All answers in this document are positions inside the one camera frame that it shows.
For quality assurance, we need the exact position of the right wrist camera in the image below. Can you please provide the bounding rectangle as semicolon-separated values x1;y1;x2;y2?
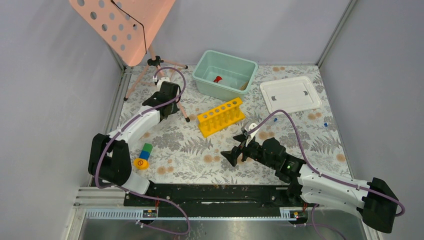
241;122;260;138

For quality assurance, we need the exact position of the pink perforated music stand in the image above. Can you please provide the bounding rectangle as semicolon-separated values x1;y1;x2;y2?
68;0;189;123

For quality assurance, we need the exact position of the white plastic bin lid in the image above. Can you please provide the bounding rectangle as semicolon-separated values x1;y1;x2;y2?
259;75;322;114

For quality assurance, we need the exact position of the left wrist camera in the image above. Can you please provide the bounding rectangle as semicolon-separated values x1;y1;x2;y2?
154;76;170;89

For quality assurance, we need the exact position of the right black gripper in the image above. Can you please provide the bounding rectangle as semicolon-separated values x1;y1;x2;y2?
220;133;277;170

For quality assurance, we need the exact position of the yellow capped bottle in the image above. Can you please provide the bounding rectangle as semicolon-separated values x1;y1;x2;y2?
133;158;150;170

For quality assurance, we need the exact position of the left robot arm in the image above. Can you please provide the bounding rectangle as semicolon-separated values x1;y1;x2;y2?
88;81;181;206

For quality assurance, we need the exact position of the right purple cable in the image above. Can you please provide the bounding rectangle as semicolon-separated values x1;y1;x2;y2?
247;109;406;218

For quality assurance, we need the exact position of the floral patterned table mat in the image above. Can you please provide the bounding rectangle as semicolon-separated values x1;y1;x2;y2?
130;65;351;185

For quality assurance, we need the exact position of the yellow test tube rack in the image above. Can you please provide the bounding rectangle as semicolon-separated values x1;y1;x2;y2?
197;97;245;138

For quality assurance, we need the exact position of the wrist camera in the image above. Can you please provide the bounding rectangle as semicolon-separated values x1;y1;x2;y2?
241;122;260;138
154;76;170;89

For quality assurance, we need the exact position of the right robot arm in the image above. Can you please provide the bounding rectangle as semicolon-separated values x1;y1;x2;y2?
221;134;398;234

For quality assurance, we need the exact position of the mint green plastic bin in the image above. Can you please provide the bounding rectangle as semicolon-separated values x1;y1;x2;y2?
192;50;259;102

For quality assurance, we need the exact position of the white wash bottle red cap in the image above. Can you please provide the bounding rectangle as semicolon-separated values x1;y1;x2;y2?
213;75;228;85

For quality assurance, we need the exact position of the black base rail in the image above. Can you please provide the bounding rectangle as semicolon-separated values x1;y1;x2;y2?
123;183;305;219

